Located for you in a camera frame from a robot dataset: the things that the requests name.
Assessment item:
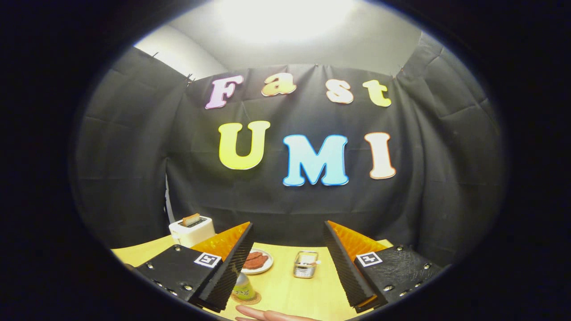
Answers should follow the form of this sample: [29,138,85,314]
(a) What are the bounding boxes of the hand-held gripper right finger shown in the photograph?
[323,220,444,314]

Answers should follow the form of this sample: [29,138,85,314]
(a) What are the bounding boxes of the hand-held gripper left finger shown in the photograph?
[134,222,255,313]

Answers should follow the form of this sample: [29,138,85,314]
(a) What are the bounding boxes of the silver juice bottle green label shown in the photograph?
[232,272,257,301]

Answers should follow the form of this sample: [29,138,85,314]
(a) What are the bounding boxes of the round cork coaster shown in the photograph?
[231,290,262,306]

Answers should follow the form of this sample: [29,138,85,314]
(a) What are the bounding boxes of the red meat slices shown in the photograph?
[244,252,269,269]

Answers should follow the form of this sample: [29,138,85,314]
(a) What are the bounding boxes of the small white plate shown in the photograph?
[241,248,274,275]

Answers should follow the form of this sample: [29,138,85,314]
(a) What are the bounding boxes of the white toaster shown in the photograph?
[169,213,216,248]

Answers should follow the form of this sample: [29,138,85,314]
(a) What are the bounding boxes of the wooden table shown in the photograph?
[111,235,393,321]

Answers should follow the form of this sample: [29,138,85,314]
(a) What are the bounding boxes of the small wire basket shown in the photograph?
[293,251,320,279]

